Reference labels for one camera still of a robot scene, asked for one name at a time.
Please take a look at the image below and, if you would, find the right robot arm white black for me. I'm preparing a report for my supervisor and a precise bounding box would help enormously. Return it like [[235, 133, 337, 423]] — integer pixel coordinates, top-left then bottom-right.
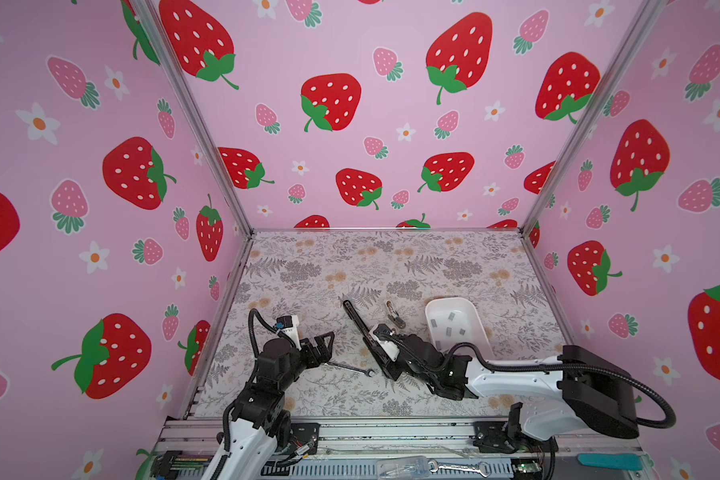
[[364, 324, 677, 455]]

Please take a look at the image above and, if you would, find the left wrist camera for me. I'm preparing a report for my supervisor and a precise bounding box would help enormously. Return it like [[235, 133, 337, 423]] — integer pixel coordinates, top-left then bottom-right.
[[275, 315, 301, 349]]

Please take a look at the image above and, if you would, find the white plastic tray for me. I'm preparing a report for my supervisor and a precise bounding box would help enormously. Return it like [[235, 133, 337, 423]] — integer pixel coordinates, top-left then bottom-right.
[[425, 297, 495, 360]]

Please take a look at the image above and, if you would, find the clear plastic bag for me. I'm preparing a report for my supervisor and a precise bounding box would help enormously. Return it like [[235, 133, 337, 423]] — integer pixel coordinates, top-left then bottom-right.
[[376, 456, 431, 480]]

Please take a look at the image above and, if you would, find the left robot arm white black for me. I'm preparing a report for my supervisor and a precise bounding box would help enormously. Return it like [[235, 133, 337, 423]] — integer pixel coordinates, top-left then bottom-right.
[[203, 309, 335, 479]]

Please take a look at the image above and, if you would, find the aluminium rail base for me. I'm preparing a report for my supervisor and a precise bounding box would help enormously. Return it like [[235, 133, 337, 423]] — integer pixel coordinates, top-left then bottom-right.
[[149, 416, 652, 480]]

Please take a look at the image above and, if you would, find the black stapler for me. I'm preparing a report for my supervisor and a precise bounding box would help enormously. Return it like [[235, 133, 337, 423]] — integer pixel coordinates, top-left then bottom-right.
[[342, 300, 387, 375]]

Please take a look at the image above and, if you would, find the small silver table wrench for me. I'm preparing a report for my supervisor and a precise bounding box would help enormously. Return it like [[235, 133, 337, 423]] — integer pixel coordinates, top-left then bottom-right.
[[327, 361, 376, 378]]

